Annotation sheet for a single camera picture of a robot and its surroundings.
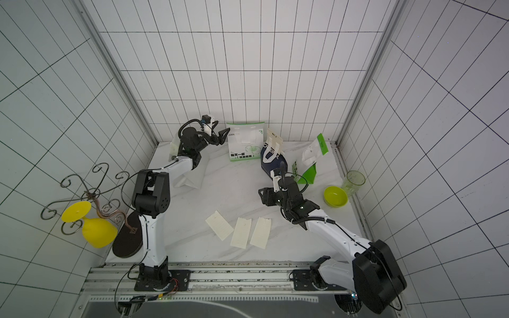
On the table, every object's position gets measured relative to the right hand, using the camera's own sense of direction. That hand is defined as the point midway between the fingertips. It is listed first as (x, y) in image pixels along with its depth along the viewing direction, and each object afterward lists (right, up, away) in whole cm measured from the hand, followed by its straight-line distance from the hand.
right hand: (264, 186), depth 84 cm
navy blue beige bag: (+4, +14, +11) cm, 18 cm away
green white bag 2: (+22, +13, +8) cm, 27 cm away
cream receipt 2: (-10, -21, +2) cm, 23 cm away
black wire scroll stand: (-49, -3, -25) cm, 55 cm away
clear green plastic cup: (+41, +3, +4) cm, 42 cm away
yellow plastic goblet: (-57, -13, -18) cm, 61 cm away
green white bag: (-9, +22, +19) cm, 30 cm away
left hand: (-19, +28, +11) cm, 36 cm away
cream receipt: (-20, -18, +4) cm, 27 cm away
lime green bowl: (+35, -7, +10) cm, 37 cm away
